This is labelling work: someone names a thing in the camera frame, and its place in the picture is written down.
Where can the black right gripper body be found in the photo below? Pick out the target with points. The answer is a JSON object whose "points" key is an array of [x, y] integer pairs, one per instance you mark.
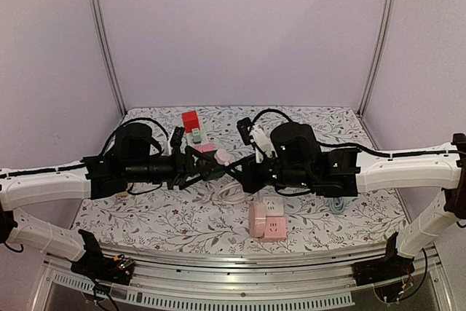
{"points": [[251, 172]]}

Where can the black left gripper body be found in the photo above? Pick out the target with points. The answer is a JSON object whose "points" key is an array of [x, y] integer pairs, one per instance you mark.
{"points": [[180, 172]]}

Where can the pink round socket base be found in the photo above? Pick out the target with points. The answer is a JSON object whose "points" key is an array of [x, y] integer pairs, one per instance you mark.
{"points": [[257, 219]]}

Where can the white cube socket tiger print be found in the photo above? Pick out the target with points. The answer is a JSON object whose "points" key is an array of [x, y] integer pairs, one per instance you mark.
{"points": [[274, 206]]}

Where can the dark green cube socket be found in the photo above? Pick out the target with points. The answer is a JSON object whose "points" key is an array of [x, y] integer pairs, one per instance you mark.
{"points": [[214, 173]]}

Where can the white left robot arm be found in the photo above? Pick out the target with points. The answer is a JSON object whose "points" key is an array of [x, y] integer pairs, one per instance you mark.
{"points": [[131, 155]]}

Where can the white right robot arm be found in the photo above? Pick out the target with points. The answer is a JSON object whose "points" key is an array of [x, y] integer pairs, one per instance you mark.
{"points": [[292, 157]]}

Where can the pink plug adapter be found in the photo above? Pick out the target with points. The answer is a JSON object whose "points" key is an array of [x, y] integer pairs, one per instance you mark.
{"points": [[205, 148]]}

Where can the green plug adapter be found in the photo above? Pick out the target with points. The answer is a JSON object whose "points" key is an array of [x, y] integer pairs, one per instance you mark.
{"points": [[196, 136]]}

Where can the pink cube socket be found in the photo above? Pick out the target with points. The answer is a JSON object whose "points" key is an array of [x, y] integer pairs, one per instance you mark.
{"points": [[275, 229]]}

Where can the white power strip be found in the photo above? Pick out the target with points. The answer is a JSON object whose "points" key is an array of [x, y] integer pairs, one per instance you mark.
{"points": [[204, 139]]}

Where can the red cube adapter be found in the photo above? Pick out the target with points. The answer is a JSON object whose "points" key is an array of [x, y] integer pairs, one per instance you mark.
{"points": [[190, 121]]}

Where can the floral tablecloth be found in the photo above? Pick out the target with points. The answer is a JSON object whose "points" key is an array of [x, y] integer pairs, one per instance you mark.
{"points": [[196, 221]]}

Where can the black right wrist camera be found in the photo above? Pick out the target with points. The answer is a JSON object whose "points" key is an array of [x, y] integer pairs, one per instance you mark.
{"points": [[244, 127]]}

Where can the aluminium table edge rail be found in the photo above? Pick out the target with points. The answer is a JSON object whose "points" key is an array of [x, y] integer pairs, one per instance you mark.
{"points": [[319, 280]]}

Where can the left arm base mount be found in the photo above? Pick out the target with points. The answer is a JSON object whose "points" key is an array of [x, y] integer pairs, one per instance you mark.
{"points": [[96, 266]]}

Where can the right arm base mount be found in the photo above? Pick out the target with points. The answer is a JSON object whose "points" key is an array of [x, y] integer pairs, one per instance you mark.
{"points": [[390, 266]]}

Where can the left aluminium frame post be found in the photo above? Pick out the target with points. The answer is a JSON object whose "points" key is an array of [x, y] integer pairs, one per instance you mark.
{"points": [[108, 62]]}

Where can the aluminium frame post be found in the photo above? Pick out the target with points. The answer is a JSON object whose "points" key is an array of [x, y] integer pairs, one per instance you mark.
{"points": [[108, 62], [376, 58]]}

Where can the right aluminium frame post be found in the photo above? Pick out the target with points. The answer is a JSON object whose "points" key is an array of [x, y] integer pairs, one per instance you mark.
{"points": [[376, 58]]}

